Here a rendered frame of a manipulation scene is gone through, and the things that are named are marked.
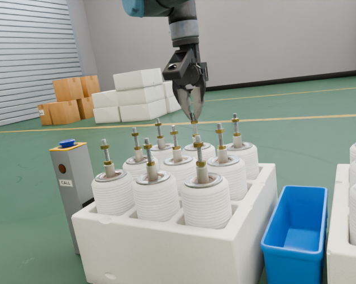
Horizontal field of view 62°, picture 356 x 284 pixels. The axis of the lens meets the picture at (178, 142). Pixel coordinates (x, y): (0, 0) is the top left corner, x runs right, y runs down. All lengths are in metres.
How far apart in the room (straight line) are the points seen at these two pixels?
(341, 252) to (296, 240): 0.35
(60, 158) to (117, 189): 0.22
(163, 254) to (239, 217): 0.17
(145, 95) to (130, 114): 0.30
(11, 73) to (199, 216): 5.83
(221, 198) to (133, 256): 0.23
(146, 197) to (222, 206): 0.15
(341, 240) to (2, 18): 6.25
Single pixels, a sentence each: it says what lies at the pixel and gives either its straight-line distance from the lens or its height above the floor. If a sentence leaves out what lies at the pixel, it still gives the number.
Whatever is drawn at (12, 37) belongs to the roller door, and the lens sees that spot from 6.43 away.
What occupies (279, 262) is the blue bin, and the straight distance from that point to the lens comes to 0.64.
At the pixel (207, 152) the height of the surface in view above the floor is 0.24.
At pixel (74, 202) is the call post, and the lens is 0.86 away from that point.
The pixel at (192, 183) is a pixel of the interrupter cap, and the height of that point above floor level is 0.25.
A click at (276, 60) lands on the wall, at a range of 5.66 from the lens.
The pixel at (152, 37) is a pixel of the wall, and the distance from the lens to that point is 6.67.
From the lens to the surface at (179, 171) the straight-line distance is 0.70.
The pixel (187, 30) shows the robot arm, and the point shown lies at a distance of 0.79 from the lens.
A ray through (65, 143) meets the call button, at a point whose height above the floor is 0.33.
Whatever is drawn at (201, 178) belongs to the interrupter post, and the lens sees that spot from 0.57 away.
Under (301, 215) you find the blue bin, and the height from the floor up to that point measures 0.04.
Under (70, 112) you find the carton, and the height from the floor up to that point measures 0.14.
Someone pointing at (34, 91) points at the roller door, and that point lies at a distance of 6.43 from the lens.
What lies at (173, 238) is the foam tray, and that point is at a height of 0.17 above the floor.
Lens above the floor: 0.46
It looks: 13 degrees down
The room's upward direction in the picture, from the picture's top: 9 degrees counter-clockwise
